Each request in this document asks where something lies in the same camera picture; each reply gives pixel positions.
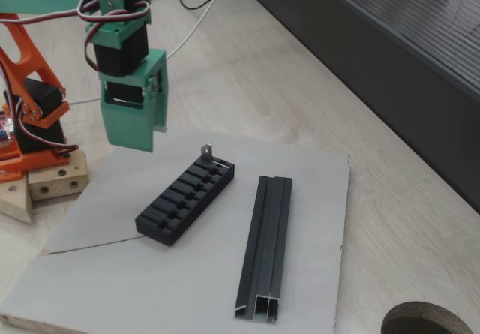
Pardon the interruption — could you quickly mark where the small grey metal bracket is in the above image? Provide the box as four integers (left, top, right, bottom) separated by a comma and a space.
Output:
200, 143, 230, 168

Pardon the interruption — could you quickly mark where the black slotted holder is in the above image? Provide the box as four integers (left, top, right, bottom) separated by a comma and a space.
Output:
134, 157, 236, 247

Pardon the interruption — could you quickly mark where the wooden base block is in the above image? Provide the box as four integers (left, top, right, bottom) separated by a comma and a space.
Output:
0, 174, 34, 225

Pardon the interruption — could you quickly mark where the light wooden block with screws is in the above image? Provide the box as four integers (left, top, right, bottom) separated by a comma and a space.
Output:
28, 149, 89, 202

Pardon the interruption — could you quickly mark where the grey wooden board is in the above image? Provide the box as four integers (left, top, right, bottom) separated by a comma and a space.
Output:
0, 119, 352, 334

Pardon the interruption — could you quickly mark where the black aluminium profile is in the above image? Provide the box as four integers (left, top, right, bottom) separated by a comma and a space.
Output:
234, 175, 293, 326

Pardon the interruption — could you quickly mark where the white USB cable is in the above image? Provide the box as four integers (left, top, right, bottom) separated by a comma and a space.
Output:
68, 0, 236, 106

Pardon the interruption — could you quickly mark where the red white black servo wire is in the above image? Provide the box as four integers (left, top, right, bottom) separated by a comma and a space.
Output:
0, 59, 31, 140
22, 123, 80, 159
0, 0, 151, 73

